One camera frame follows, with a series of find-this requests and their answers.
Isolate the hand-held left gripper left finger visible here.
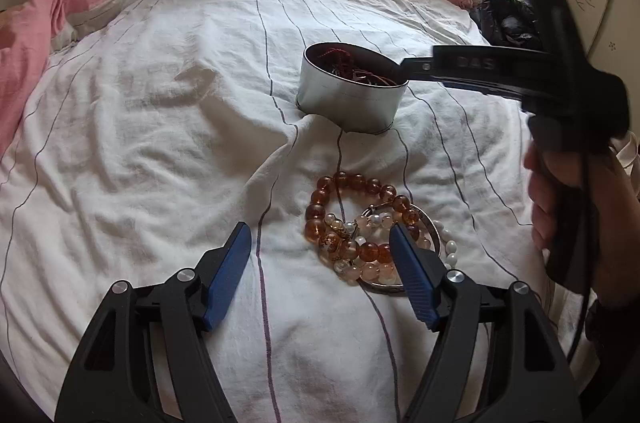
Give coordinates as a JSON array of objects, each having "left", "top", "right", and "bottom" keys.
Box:
[{"left": 54, "top": 222, "right": 252, "bottom": 423}]

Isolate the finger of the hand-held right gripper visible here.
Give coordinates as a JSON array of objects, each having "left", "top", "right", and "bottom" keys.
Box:
[{"left": 397, "top": 56, "right": 443, "bottom": 86}]

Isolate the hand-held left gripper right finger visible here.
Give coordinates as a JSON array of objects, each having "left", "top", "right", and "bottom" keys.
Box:
[{"left": 389, "top": 223, "right": 583, "bottom": 423}]

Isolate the silver bangle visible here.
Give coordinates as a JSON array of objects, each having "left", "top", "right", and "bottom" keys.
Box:
[{"left": 350, "top": 202, "right": 444, "bottom": 297}]

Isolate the pale pink bead bracelet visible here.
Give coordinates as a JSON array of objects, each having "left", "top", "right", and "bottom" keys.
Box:
[{"left": 325, "top": 213, "right": 407, "bottom": 287}]

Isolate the white bead bracelet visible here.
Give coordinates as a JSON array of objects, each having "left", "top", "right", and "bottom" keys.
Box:
[{"left": 429, "top": 218, "right": 462, "bottom": 272}]

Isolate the round silver tin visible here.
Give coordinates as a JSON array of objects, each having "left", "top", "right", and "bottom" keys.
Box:
[{"left": 296, "top": 43, "right": 410, "bottom": 134}]

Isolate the red string bracelet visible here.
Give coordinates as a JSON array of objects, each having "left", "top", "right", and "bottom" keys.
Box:
[{"left": 319, "top": 45, "right": 402, "bottom": 86}]

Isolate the amber bead bracelet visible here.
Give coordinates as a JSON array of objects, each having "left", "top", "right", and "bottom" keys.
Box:
[{"left": 304, "top": 171, "right": 422, "bottom": 265}]

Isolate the person's right hand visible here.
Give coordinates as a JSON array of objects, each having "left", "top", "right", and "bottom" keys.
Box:
[{"left": 522, "top": 145, "right": 640, "bottom": 309}]

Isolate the black plastic bag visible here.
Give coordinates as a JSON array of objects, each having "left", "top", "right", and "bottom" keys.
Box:
[{"left": 469, "top": 0, "right": 547, "bottom": 52}]

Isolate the white striped blanket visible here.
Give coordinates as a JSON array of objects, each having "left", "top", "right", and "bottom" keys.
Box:
[{"left": 0, "top": 0, "right": 601, "bottom": 423}]

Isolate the pink blanket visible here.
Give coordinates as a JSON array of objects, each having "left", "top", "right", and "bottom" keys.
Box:
[{"left": 0, "top": 0, "right": 167, "bottom": 156}]

